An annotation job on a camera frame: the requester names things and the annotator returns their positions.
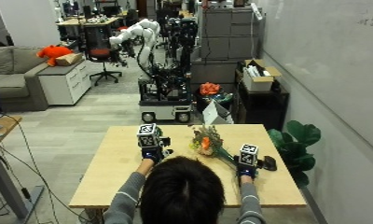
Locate wall whiteboard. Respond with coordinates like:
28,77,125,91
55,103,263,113
258,0,373,158

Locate orange artificial flowers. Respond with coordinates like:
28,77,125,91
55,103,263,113
198,81,222,96

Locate white marker cube glove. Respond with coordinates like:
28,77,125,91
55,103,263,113
136,123,161,149
237,143,261,168

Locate grey sofa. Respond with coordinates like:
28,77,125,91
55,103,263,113
0,46,49,112

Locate grey filing cabinets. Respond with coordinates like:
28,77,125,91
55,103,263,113
198,7,263,62

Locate black office chair red seat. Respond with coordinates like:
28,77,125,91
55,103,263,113
81,23,124,87

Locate white marker cube right glove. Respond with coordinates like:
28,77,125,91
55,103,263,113
237,143,261,168

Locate white marker cube left glove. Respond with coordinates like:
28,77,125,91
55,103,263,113
136,123,161,149

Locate white drawer cabinet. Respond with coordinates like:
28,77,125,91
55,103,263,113
36,60,93,106

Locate person's left hand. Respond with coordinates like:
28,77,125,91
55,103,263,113
140,136,174,164

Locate open cardboard box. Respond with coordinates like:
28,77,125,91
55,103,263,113
239,58,283,93

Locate the person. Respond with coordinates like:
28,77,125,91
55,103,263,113
102,155,269,224

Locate black shelf unit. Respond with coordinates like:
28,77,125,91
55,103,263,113
233,68,290,131

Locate orange plush toy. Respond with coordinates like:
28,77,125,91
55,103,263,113
35,45,74,67

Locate background wooden desk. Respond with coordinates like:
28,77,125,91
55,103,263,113
55,15,121,29

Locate brown paper bag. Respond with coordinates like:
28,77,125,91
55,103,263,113
55,52,84,67

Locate flower bouquet with orange bloom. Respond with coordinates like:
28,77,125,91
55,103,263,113
189,124,238,169

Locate wooden side desk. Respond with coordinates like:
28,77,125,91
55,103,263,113
0,115,47,221

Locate green leafy potted plant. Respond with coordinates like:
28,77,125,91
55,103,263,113
266,119,323,189

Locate white paper bag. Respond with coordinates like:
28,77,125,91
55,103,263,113
201,99,234,126

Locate black floor cable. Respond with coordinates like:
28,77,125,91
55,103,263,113
0,114,92,224

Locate person's right hand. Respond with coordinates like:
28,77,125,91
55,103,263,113
233,154,278,180

